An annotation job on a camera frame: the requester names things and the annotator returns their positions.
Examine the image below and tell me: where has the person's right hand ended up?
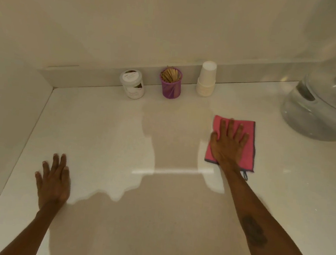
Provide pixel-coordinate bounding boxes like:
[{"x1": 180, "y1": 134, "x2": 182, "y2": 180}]
[{"x1": 207, "y1": 116, "x2": 251, "y2": 170}]

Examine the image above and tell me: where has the person's left hand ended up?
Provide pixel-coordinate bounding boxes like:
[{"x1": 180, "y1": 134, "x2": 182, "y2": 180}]
[{"x1": 32, "y1": 151, "x2": 74, "y2": 212}]

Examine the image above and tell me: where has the pink grey-edged cleaning cloth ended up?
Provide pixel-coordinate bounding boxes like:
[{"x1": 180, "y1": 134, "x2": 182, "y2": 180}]
[{"x1": 202, "y1": 114, "x2": 259, "y2": 181}]

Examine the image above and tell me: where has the person's right forearm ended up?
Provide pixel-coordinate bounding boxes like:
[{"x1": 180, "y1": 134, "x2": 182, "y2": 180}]
[{"x1": 212, "y1": 161, "x2": 329, "y2": 255}]

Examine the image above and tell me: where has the person's left forearm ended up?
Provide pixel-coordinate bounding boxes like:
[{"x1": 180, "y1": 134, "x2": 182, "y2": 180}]
[{"x1": 0, "y1": 195, "x2": 68, "y2": 255}]

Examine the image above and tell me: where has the stack of white paper cups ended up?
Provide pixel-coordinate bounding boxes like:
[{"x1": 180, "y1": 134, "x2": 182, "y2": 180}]
[{"x1": 195, "y1": 60, "x2": 218, "y2": 98}]

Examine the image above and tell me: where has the purple mesh cup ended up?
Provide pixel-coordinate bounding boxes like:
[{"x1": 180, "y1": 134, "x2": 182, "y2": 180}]
[{"x1": 158, "y1": 67, "x2": 184, "y2": 100}]

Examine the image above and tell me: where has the bundle of wooden stir sticks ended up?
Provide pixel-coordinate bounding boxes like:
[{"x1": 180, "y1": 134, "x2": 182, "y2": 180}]
[{"x1": 161, "y1": 66, "x2": 182, "y2": 84}]

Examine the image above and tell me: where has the white lidded jar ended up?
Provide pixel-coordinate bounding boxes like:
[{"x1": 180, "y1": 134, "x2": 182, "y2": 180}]
[{"x1": 117, "y1": 68, "x2": 147, "y2": 100}]

